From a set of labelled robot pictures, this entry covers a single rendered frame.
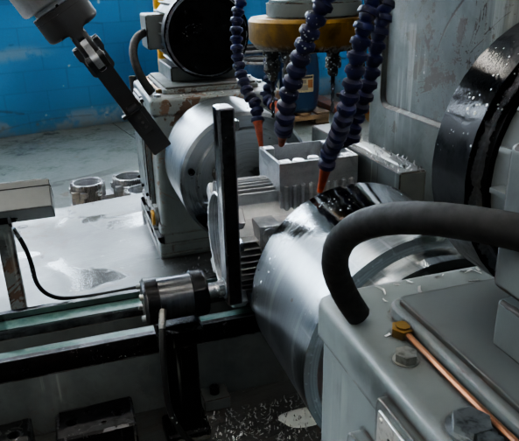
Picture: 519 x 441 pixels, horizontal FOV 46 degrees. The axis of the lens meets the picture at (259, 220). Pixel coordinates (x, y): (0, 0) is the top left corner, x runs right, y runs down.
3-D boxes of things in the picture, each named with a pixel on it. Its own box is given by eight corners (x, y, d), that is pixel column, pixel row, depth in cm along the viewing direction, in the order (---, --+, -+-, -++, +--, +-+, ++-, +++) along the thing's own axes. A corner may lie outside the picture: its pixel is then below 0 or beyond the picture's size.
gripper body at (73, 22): (80, -13, 75) (126, 52, 79) (78, -14, 82) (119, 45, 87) (31, 22, 75) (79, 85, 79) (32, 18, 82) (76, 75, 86)
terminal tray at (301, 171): (329, 181, 99) (330, 138, 97) (357, 202, 90) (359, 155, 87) (259, 190, 96) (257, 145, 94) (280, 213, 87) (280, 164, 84)
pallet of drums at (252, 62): (293, 108, 675) (293, 39, 647) (329, 123, 606) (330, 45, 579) (189, 121, 632) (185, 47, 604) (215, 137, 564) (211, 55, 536)
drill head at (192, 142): (259, 183, 149) (256, 80, 140) (319, 239, 117) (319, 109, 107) (157, 196, 142) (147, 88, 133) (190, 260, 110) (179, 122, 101)
